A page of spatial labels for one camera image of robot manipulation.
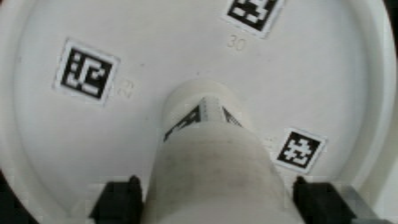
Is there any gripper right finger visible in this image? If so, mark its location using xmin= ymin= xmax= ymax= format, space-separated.
xmin=291 ymin=175 xmax=398 ymax=224

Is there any white table leg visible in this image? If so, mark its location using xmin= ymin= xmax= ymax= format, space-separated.
xmin=142 ymin=79 xmax=302 ymax=224

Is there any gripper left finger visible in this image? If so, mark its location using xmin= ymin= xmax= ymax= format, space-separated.
xmin=88 ymin=176 xmax=143 ymax=224

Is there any white round table top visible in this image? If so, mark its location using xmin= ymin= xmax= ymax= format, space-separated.
xmin=0 ymin=0 xmax=398 ymax=224

